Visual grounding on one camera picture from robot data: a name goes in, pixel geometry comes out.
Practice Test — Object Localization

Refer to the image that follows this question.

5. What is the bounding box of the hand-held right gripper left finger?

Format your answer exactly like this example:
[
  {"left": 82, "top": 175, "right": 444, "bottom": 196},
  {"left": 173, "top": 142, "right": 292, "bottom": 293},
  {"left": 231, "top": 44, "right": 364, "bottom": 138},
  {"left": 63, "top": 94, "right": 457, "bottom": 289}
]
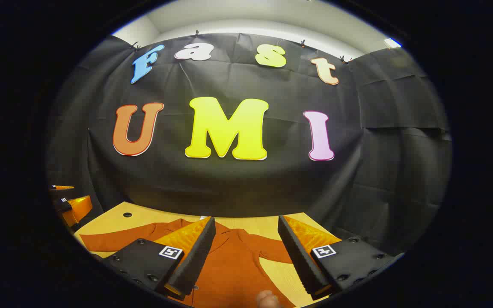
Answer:
[{"left": 101, "top": 216, "right": 217, "bottom": 301}]

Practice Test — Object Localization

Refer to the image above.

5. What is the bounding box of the orange coat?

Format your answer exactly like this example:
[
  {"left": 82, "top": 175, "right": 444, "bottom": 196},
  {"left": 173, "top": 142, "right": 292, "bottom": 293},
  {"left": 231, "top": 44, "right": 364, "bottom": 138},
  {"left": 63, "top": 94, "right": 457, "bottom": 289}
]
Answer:
[{"left": 80, "top": 218, "right": 296, "bottom": 308}]

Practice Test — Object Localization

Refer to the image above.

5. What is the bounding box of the black backdrop cloth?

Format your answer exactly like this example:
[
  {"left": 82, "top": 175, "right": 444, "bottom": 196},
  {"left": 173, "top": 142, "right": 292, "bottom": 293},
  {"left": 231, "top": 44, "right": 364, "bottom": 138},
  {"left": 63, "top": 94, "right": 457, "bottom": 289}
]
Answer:
[{"left": 45, "top": 32, "right": 452, "bottom": 257}]

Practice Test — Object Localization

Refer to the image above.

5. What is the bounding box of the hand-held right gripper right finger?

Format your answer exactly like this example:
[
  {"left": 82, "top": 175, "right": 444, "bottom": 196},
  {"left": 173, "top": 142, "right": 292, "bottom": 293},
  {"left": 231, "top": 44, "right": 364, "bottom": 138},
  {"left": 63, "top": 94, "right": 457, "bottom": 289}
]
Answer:
[{"left": 277, "top": 215, "right": 397, "bottom": 301}]

